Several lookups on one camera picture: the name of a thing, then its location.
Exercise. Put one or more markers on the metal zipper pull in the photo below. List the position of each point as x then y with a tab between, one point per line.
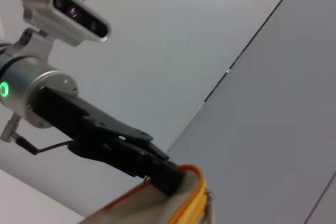
209	208

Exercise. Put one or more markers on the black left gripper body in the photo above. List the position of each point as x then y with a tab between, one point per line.
68	111

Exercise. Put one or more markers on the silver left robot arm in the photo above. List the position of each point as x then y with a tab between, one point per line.
23	79

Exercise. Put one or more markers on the beige food bag orange trim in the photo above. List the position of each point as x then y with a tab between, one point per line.
147	205

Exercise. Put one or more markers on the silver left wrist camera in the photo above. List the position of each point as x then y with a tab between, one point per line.
63	6

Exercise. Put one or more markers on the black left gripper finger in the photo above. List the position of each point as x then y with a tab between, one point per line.
162	174
105	150

